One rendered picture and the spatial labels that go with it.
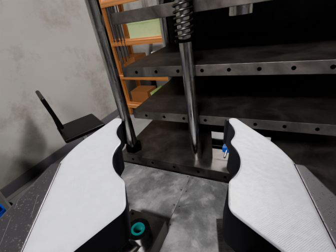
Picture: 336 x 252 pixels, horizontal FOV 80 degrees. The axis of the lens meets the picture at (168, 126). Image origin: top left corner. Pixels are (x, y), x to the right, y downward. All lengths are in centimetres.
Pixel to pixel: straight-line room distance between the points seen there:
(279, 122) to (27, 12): 274
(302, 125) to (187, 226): 62
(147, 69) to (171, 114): 26
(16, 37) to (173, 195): 242
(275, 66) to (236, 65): 14
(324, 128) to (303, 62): 28
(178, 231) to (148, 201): 20
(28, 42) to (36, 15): 34
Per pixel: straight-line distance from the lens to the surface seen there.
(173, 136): 135
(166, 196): 96
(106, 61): 108
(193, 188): 97
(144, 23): 300
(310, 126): 100
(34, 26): 299
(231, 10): 115
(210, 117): 101
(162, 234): 80
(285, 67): 89
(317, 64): 90
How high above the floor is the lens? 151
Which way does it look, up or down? 29 degrees down
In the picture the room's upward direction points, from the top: 10 degrees counter-clockwise
